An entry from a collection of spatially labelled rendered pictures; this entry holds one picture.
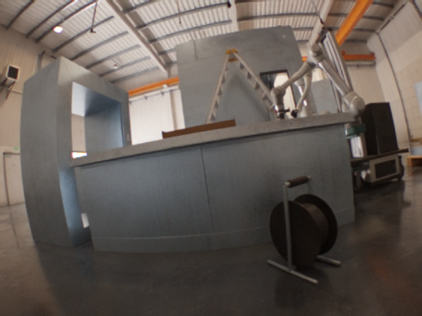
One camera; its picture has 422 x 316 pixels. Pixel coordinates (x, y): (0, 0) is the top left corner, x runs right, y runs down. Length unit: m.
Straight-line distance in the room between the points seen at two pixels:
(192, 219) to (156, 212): 0.21
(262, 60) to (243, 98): 0.92
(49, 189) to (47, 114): 0.60
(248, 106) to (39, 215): 3.58
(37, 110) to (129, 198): 1.21
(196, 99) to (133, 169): 3.01
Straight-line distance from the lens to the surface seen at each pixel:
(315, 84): 8.26
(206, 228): 1.15
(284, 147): 1.12
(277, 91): 1.81
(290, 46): 4.57
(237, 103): 3.92
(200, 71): 4.27
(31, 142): 2.05
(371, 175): 2.09
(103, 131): 2.67
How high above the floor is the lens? 0.47
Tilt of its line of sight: 2 degrees up
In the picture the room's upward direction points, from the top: 9 degrees counter-clockwise
